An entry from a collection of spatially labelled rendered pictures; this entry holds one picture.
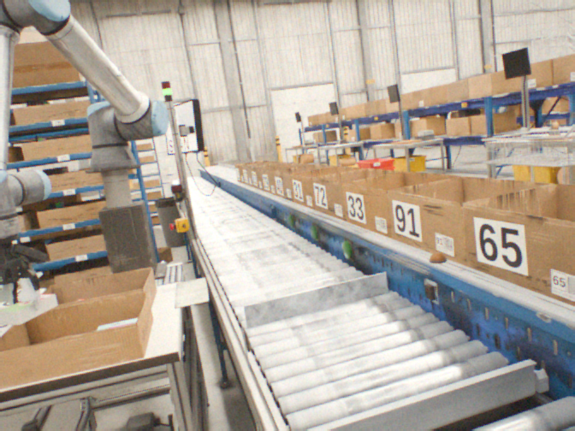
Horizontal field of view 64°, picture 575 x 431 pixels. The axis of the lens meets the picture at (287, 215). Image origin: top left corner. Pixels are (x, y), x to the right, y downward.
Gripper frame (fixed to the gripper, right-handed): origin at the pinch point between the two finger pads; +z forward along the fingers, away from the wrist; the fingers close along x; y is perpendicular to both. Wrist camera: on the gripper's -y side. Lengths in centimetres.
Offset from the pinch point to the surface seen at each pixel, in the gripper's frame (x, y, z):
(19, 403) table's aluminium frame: 2.5, 11.5, 21.8
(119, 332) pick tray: 26.1, -2.2, 9.0
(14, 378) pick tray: 2.0, 10.5, 15.4
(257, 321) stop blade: 55, -26, 17
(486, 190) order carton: 124, -66, -9
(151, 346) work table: 28.5, -10.8, 17.5
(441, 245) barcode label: 109, -36, 0
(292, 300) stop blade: 65, -32, 13
